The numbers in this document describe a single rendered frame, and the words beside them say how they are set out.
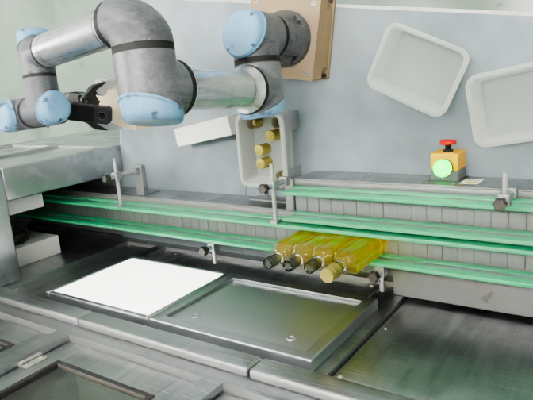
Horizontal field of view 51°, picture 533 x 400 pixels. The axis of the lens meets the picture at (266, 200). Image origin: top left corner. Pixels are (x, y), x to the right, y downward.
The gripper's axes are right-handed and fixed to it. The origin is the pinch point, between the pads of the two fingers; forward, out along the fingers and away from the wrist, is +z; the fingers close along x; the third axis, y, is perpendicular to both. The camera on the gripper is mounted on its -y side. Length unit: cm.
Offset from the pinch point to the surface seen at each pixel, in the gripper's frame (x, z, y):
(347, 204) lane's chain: 21, 23, -63
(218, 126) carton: 8.4, 29.3, -11.8
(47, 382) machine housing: 53, -48, -28
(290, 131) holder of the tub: 6.1, 31.3, -37.8
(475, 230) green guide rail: 19, 20, -97
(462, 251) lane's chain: 26, 23, -94
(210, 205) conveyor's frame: 32.5, 22.4, -15.0
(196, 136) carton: 13.3, 29.2, -2.5
